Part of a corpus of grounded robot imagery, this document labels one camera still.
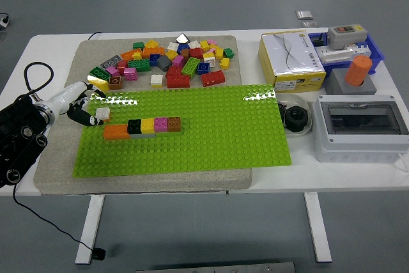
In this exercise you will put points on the pink building brick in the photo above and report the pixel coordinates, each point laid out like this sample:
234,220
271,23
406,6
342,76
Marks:
211,50
130,74
160,124
211,42
112,70
178,61

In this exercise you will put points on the silver floor socket cover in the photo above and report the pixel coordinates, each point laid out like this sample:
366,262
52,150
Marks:
304,14

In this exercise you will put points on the large black hex nut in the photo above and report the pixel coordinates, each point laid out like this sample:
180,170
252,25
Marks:
295,119

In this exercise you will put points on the yellow long building brick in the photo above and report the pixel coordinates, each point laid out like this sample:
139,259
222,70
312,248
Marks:
99,86

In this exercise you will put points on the brown building brick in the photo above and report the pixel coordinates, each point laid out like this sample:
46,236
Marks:
184,54
115,83
174,124

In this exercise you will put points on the dark green long brick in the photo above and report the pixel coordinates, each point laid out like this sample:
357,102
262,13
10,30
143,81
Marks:
99,73

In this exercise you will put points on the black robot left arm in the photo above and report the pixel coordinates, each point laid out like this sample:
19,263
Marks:
19,126

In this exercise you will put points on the yellow and white cardboard box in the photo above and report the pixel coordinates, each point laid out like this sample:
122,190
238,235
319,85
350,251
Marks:
287,59

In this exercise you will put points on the white circuit breaker unit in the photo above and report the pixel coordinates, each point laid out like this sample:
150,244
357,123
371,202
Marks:
335,55

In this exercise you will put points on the white and yellow brick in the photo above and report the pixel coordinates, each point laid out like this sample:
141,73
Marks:
156,79

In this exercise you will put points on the grey long building brick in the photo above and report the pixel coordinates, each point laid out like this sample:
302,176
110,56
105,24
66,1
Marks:
143,135

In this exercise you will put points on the small black screws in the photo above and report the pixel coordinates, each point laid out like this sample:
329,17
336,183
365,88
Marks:
282,106

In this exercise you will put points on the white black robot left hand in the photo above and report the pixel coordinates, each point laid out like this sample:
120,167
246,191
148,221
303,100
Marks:
68,92

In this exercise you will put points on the lime green long brick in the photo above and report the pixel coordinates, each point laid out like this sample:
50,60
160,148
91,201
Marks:
169,134
190,67

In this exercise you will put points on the white table leg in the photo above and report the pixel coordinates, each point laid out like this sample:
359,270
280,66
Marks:
89,231
316,228

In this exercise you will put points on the blue plastic bin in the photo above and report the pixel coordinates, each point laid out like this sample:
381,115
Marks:
377,52

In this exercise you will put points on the shiny black building brick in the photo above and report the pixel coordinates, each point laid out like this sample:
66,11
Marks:
182,38

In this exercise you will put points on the red long building brick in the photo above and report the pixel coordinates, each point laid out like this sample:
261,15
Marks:
212,78
178,82

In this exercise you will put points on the white building brick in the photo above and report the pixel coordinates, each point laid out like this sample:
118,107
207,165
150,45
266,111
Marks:
209,59
194,44
173,46
103,112

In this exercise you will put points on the grey flat long brick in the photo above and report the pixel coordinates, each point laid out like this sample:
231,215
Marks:
111,61

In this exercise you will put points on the black power adapter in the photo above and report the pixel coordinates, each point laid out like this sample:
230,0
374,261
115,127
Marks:
319,42

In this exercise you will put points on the orange cylinder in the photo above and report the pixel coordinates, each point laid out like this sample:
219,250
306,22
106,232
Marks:
358,71

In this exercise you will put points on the orange long building brick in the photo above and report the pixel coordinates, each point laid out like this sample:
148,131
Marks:
153,52
129,54
115,132

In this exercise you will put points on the green studded baseplate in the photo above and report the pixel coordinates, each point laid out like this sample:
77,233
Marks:
207,132

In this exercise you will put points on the white floor power socket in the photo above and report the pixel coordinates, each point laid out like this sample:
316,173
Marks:
4,23

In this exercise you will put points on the dark grey building brick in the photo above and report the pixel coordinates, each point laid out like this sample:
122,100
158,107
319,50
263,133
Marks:
164,62

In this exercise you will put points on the grey square block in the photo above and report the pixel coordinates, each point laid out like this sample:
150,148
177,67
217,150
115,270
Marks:
335,86

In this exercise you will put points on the grey electrical distribution box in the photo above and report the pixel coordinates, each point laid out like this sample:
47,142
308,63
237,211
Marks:
361,148

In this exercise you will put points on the grey-brown table mat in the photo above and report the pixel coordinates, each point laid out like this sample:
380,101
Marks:
159,181

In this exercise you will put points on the grey switch box red button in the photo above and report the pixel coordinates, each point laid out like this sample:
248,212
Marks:
346,38

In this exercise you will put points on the white dish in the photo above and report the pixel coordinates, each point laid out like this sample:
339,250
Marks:
297,98

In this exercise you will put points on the green long building brick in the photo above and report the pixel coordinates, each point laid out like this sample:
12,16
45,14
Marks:
139,66

